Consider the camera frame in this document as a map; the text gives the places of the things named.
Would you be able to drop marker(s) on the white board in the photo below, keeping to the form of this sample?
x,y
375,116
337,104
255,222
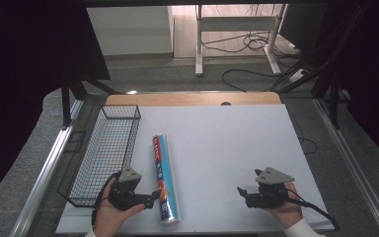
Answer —
x,y
223,148

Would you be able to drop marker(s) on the person's right hand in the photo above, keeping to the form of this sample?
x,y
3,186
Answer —
x,y
288,210

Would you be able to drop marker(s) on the metal rail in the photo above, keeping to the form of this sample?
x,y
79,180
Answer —
x,y
46,168
355,168

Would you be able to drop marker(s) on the white desk frame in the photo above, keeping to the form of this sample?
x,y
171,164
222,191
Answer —
x,y
237,23

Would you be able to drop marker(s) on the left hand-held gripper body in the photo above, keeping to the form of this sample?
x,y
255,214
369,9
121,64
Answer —
x,y
129,194

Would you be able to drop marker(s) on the white power strip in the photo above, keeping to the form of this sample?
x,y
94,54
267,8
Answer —
x,y
296,75

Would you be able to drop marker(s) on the blue and red wrap roll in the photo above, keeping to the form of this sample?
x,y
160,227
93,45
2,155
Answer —
x,y
165,179

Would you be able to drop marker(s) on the white cabinet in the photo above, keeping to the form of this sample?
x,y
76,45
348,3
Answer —
x,y
131,31

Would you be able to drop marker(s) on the dark curtain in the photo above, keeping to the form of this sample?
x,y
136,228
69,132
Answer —
x,y
23,65
371,65

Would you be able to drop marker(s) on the person's left hand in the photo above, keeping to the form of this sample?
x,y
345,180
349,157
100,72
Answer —
x,y
110,217

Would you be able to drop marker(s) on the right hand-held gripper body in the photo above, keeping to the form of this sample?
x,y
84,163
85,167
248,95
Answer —
x,y
269,194

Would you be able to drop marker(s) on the black metal stand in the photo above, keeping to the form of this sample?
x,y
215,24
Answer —
x,y
335,98
66,98

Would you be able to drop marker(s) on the wooden table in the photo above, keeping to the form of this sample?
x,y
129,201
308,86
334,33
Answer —
x,y
194,98

